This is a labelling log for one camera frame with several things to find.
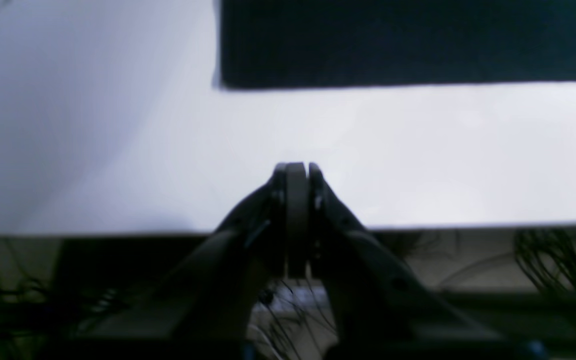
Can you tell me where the black T-shirt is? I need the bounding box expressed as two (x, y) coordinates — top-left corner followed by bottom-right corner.
(218, 0), (576, 91)

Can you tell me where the coiled black cable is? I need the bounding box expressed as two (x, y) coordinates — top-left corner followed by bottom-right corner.
(513, 227), (576, 293)

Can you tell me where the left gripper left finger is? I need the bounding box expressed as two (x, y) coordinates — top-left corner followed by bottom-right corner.
(87, 162), (289, 346)

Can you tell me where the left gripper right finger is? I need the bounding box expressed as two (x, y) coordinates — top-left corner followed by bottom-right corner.
(308, 162), (499, 344)

